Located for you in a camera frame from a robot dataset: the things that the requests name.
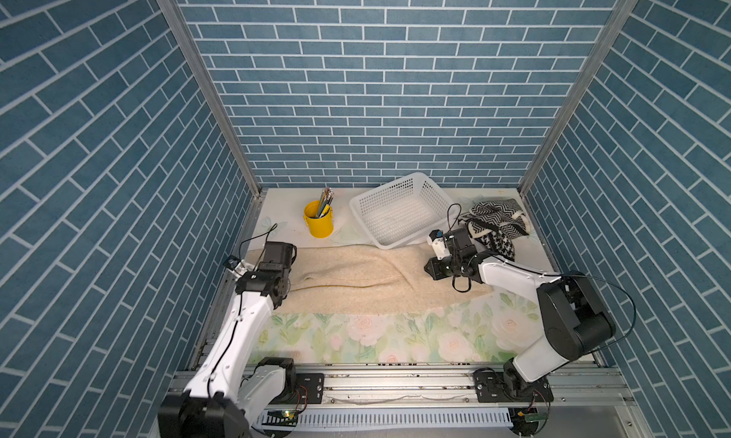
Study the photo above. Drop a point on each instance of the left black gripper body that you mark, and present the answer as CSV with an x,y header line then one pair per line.
x,y
286,276

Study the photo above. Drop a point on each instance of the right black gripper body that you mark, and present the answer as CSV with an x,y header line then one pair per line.
x,y
444,268

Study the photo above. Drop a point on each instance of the beige knitted scarf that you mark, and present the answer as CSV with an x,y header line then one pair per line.
x,y
361,279

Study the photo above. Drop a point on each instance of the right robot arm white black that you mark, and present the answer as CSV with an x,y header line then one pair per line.
x,y
574,317

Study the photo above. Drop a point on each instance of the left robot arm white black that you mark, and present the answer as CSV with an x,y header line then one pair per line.
x,y
220,401

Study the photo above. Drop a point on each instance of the white plastic mesh basket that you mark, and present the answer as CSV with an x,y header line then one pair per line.
x,y
401,211

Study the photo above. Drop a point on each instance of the black white patterned cloth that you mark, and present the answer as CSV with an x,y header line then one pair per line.
x,y
495,224

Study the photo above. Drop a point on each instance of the yellow cup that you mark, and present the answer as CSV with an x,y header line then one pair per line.
x,y
320,223

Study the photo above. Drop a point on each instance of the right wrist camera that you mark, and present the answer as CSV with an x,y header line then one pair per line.
x,y
436,240

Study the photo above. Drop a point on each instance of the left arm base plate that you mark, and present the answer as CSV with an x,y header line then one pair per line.
x,y
307,388

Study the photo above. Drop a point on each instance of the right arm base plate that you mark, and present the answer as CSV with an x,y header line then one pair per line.
x,y
496,387

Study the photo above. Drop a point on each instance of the aluminium front rail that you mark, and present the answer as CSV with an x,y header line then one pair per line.
x,y
451,386

